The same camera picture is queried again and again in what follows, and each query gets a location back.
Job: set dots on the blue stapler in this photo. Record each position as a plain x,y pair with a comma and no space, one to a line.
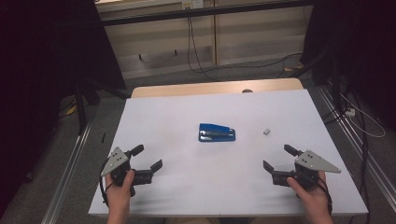
216,133

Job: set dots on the black horizontal bar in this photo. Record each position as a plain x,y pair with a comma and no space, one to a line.
202,12

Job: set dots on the black curtain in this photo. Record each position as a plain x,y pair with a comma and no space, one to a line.
367,46
37,62

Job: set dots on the wooden table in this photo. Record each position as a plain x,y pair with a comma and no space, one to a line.
202,88

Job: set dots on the black metal stand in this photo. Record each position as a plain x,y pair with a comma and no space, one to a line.
81,115

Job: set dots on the aluminium floor rail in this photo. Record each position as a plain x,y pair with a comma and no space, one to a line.
67,177
373,174

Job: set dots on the white power adapter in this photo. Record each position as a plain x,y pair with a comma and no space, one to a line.
350,112

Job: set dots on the white wall socket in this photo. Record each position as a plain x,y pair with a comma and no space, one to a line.
193,3

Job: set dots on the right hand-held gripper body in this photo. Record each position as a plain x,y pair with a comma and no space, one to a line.
314,161

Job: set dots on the yellow floor tape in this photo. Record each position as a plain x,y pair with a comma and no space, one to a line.
71,109
294,67

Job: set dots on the person's right hand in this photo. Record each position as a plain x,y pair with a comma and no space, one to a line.
314,200

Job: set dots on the small black floor object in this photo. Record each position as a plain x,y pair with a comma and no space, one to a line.
103,137

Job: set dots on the small grey staple block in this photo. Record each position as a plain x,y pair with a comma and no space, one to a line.
266,131

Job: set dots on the white table cover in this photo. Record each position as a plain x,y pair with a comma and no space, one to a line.
218,186

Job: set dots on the person's left hand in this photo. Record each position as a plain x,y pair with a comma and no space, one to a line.
118,199

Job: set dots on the beige cabinet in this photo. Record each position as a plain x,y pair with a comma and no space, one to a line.
249,37

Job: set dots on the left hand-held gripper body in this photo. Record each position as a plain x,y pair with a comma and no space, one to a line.
115,161

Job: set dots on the dark round table grommet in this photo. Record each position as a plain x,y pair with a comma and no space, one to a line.
247,90

